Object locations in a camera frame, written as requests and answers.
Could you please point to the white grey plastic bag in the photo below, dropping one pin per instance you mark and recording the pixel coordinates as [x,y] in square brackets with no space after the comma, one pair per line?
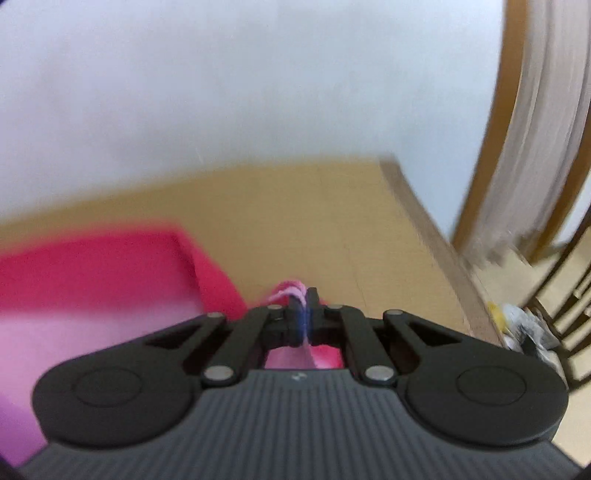
[531,330]

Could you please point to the dark wooden chair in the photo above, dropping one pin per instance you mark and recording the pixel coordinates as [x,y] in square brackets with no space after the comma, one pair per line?
[577,369]

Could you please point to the wooden door frame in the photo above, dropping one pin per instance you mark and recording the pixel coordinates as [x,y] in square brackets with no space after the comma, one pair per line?
[501,138]

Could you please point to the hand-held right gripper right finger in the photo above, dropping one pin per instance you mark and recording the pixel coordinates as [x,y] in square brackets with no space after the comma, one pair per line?
[311,323]

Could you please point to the red pink purple gradient shirt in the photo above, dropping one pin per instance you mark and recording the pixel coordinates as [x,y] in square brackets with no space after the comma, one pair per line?
[92,314]

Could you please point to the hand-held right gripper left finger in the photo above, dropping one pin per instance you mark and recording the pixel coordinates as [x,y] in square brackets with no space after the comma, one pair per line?
[299,323]

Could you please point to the small yellow item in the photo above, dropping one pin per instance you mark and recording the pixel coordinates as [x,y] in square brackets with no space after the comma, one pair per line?
[497,318]

